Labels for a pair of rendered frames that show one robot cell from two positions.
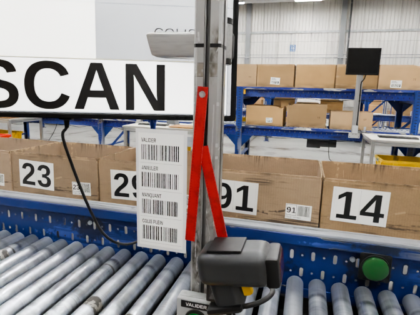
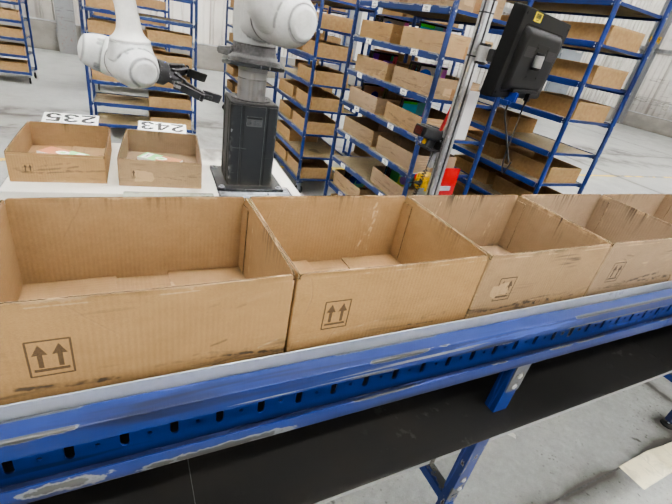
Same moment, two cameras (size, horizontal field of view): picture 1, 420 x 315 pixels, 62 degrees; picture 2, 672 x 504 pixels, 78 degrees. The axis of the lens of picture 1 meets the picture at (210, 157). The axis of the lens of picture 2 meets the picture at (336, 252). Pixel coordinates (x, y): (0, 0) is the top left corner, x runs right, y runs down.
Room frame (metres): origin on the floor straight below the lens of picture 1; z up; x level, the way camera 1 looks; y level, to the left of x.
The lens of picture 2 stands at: (1.50, -1.52, 1.38)
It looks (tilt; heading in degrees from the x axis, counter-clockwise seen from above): 28 degrees down; 134
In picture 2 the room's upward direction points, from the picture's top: 11 degrees clockwise
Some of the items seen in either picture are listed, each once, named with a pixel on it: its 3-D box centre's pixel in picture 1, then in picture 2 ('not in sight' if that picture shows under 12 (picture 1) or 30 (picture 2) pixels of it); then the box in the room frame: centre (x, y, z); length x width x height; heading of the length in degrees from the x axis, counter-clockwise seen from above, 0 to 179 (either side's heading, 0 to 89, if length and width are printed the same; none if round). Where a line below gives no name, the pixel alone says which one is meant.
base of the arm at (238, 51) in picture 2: not in sight; (248, 51); (0.03, -0.66, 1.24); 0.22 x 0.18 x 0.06; 60
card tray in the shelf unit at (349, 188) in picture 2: not in sight; (363, 185); (-0.47, 0.66, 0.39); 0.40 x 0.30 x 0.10; 165
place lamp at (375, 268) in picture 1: (375, 269); not in sight; (0.92, -0.48, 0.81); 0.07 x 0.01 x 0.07; 75
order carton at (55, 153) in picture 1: (77, 168); not in sight; (1.44, 0.56, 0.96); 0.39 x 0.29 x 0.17; 75
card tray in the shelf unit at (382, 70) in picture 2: not in sight; (390, 69); (-0.45, 0.66, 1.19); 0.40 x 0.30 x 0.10; 164
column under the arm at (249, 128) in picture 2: not in sight; (248, 140); (0.05, -0.65, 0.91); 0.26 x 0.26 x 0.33; 71
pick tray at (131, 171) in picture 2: not in sight; (162, 157); (-0.13, -0.92, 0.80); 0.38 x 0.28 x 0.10; 159
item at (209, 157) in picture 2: not in sight; (167, 170); (-0.15, -0.89, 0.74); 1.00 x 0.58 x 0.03; 71
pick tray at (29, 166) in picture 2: not in sight; (65, 150); (-0.25, -1.23, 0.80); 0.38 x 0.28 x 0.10; 162
